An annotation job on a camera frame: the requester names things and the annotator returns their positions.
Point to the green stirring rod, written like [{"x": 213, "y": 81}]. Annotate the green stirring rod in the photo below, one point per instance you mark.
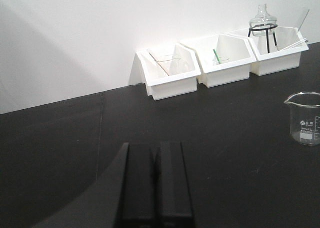
[{"x": 217, "y": 59}]

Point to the white middle storage bin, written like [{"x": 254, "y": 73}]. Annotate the white middle storage bin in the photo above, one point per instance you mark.
[{"x": 238, "y": 50}]

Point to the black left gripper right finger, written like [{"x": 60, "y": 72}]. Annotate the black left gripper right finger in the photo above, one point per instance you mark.
[{"x": 172, "y": 188}]

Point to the white left storage bin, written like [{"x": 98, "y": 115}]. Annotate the white left storage bin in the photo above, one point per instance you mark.
[{"x": 160, "y": 86}]

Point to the glass beaker in left bin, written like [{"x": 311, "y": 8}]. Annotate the glass beaker in left bin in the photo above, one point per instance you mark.
[{"x": 172, "y": 63}]

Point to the small beaker in middle bin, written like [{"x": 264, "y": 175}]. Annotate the small beaker in middle bin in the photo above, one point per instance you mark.
[{"x": 220, "y": 60}]

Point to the clear glass beaker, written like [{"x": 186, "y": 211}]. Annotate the clear glass beaker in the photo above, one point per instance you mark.
[{"x": 304, "y": 122}]

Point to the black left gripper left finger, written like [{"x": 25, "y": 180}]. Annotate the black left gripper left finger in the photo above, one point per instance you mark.
[{"x": 139, "y": 186}]

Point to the black wire tripod stand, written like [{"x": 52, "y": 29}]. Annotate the black wire tripod stand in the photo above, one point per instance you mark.
[{"x": 263, "y": 28}]

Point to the white storage bin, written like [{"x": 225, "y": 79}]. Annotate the white storage bin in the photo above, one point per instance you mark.
[
  {"x": 275, "y": 61},
  {"x": 160, "y": 86},
  {"x": 238, "y": 50}
]

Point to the glass flask on tripod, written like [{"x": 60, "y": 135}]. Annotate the glass flask on tripod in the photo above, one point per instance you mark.
[{"x": 263, "y": 19}]

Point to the clear glass rod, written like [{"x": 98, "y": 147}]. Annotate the clear glass rod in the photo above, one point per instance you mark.
[{"x": 297, "y": 44}]

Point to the white right storage bin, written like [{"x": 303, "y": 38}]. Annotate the white right storage bin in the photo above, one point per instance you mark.
[{"x": 275, "y": 61}]

